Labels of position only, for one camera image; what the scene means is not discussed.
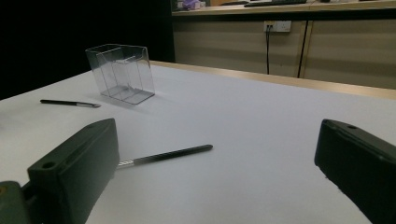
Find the wooden table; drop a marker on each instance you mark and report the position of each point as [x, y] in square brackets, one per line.
[280, 79]

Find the wooden background desk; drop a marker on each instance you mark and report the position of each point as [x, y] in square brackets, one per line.
[327, 7]

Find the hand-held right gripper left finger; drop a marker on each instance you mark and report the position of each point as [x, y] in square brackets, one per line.
[77, 161]

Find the black pen with silver tip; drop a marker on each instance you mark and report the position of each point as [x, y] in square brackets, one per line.
[62, 102]
[168, 155]

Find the black curtain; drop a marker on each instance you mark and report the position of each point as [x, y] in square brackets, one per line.
[46, 37]

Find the black keyboard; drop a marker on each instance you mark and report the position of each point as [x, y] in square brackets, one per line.
[274, 3]

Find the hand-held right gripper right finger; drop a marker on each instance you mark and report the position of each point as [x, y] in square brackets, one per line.
[361, 161]

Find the clear plastic organizer box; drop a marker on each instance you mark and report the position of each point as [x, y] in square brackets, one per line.
[124, 93]

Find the purple object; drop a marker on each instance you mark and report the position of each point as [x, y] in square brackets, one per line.
[190, 4]

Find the white wall socket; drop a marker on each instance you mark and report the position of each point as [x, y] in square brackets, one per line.
[280, 26]

